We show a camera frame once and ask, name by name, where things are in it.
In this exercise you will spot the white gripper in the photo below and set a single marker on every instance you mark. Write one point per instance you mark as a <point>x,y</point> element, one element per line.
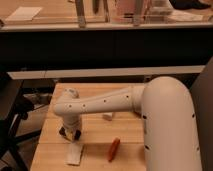
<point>72,124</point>

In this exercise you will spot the yellow black eraser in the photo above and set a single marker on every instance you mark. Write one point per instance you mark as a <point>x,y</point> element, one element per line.
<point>70,137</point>

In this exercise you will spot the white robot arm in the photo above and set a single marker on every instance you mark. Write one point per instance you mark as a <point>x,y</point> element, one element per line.
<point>168,118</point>

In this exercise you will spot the white sponge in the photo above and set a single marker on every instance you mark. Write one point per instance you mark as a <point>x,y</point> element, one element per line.
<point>74,154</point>

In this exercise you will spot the white cylinder block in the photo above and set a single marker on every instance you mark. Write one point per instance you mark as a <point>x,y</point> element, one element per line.
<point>108,116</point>

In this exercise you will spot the black office chair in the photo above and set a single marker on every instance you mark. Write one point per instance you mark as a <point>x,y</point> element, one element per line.
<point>14,107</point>

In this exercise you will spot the white paper sheet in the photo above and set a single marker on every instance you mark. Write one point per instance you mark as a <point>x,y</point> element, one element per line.
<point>23,14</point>

